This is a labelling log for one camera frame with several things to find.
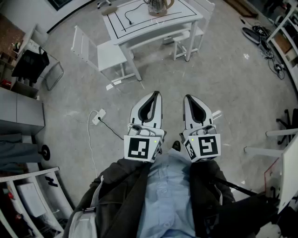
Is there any white drawer desk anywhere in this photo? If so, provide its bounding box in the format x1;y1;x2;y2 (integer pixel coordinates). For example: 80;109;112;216
22;23;49;61

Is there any white open shelf unit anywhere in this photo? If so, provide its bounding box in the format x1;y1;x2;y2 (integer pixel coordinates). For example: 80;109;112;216
0;166;75;238

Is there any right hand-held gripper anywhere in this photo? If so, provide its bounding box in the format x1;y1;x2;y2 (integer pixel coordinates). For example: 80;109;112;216
178;94;221;163

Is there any black bag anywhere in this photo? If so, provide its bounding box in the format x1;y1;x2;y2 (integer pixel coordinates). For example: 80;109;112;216
204;192;280;238

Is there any white panel furniture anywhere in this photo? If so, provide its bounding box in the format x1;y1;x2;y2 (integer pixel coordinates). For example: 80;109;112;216
243;127;298;215

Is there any tangle of black cables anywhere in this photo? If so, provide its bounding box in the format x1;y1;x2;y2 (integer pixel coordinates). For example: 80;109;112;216
251;22;287;81

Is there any silver metal kettle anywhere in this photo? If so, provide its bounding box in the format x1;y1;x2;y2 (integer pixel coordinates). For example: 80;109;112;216
143;0;175;13

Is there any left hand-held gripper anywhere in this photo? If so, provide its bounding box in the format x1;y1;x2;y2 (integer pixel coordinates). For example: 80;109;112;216
123;91;166;164

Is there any gray cabinet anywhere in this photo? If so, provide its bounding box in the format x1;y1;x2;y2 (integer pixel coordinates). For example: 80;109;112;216
0;87;46;137

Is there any black jacket on chair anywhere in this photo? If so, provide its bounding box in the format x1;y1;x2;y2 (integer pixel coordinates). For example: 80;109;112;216
11;47;50;84

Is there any white power strip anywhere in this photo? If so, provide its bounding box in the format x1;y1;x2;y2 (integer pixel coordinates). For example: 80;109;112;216
91;108;107;126

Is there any white shoulder strap bag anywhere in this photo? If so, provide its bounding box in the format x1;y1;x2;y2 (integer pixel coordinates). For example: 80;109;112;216
67;175;104;238

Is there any white table with black lines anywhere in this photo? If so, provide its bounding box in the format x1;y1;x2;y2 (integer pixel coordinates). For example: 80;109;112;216
102;0;204;82

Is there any black plug cable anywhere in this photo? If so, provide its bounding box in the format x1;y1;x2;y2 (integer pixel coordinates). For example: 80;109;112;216
97;117;124;141

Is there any white power strip cable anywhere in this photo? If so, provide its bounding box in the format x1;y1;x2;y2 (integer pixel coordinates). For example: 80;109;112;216
87;109;103;178

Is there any white office swivel chair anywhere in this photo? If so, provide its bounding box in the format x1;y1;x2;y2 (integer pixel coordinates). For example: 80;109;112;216
96;0;112;10

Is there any black round weight disc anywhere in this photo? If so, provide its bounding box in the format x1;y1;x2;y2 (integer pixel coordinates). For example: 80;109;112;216
38;144;51;161

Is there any metal tube frame chair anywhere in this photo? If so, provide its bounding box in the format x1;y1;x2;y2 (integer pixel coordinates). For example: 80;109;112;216
38;46;65;91

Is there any white shelving desk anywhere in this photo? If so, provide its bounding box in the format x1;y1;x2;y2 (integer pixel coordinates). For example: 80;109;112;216
265;0;298;93

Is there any black office chair base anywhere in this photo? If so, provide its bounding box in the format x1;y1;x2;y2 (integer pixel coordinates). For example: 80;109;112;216
276;108;298;146

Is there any black oval case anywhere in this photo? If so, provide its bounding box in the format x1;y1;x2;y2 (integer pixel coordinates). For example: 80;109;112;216
241;26;262;45

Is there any open cubby shelf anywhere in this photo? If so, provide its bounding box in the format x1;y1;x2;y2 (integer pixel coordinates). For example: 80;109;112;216
0;50;19;91

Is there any gray fabric bundle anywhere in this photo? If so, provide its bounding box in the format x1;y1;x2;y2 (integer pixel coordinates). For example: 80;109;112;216
0;133;45;173

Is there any white slatted chair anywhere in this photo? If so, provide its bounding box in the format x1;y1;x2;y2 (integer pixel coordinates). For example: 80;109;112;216
172;0;216;62
71;25;140;86

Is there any person's torso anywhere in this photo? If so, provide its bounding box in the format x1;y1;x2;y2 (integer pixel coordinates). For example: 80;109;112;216
67;148;236;238

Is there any person's left forearm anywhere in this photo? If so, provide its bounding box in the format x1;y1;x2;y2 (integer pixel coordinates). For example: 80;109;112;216
93;158;151;211

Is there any white storage box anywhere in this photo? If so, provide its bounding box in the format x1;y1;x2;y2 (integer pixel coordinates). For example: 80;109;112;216
16;182;47;218

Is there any person's right forearm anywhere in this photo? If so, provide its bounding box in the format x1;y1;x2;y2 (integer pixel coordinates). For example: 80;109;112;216
190;159;236;210

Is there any wooden plank platform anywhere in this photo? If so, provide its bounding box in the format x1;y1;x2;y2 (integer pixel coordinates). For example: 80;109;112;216
223;0;259;18

